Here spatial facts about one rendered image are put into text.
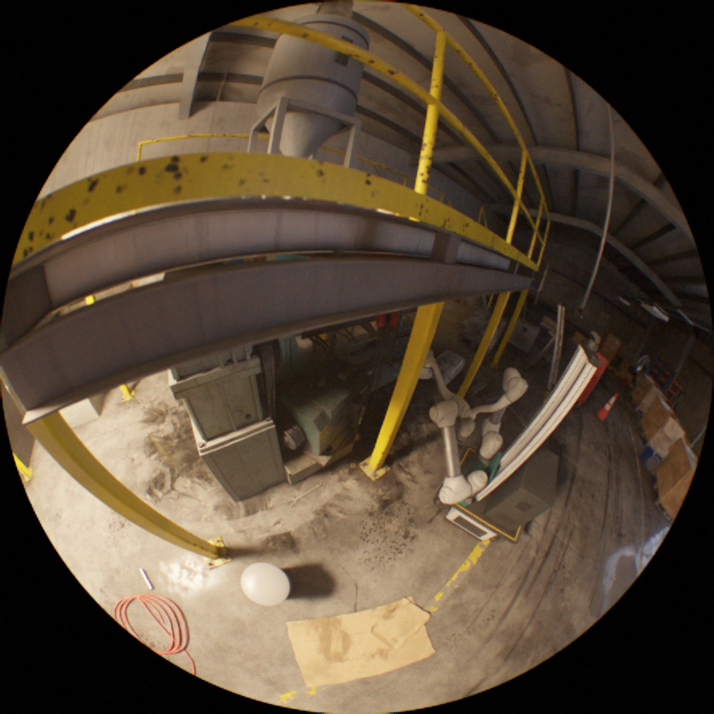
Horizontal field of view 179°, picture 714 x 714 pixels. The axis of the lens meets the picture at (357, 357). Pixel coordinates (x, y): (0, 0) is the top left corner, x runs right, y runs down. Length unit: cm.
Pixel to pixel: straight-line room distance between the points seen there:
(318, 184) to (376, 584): 225
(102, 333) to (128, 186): 33
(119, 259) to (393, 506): 243
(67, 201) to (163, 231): 52
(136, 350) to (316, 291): 54
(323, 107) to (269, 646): 351
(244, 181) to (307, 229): 64
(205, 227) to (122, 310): 51
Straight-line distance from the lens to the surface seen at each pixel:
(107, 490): 105
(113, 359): 68
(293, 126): 170
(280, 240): 107
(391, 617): 209
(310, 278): 68
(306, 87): 168
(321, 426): 156
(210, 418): 140
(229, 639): 221
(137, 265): 102
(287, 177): 57
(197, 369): 119
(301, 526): 207
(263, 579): 167
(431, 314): 121
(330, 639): 207
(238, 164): 54
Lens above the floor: 201
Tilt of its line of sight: 33 degrees down
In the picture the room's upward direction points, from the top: 9 degrees clockwise
